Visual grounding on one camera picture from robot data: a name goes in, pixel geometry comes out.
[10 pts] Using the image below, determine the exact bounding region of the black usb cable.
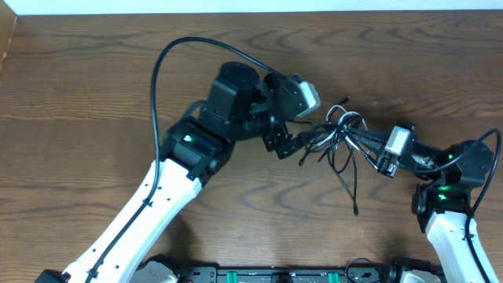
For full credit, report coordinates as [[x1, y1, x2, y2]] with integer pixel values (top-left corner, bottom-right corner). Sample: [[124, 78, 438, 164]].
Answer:
[[288, 94, 380, 216]]

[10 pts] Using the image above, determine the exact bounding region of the white usb cable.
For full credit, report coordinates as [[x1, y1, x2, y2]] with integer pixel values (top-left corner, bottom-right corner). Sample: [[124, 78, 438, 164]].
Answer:
[[316, 105, 374, 154]]

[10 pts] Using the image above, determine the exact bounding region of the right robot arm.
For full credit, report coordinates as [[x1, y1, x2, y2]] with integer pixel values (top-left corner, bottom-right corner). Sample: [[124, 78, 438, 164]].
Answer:
[[345, 123, 502, 282]]

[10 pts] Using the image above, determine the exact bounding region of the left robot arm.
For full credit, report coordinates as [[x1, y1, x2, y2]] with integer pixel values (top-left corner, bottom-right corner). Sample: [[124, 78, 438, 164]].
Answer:
[[37, 61, 321, 282]]

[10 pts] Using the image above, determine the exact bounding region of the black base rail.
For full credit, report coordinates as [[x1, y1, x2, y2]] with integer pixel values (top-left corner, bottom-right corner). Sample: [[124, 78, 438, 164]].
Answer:
[[133, 255, 445, 283]]

